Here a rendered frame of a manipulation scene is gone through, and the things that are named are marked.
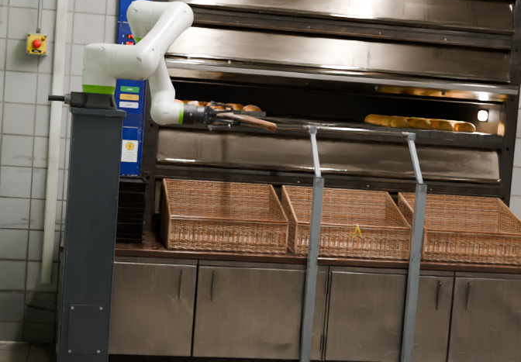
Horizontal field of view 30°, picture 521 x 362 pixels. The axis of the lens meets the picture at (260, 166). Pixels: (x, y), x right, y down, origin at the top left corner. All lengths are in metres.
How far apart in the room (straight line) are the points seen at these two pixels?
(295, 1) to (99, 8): 0.96
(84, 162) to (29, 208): 1.20
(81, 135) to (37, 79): 1.17
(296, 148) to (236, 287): 0.90
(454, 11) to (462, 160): 0.77
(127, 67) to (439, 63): 1.99
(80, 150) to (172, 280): 0.93
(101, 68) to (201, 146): 1.26
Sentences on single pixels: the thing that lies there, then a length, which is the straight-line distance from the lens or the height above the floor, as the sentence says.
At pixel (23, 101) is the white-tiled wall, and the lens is 4.84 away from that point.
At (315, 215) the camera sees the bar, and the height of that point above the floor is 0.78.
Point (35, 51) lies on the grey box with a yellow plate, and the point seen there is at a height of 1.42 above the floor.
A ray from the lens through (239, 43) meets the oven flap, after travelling 4.88.
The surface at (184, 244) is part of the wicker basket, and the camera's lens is 4.40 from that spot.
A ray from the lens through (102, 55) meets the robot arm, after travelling 3.72.
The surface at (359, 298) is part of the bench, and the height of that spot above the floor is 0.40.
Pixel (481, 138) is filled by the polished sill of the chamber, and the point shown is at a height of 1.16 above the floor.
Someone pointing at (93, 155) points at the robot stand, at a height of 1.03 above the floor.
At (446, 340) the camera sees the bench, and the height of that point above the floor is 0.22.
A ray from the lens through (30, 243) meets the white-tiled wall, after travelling 4.90.
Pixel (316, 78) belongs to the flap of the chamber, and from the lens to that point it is 4.79.
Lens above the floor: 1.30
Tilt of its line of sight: 4 degrees down
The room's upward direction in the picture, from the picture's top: 4 degrees clockwise
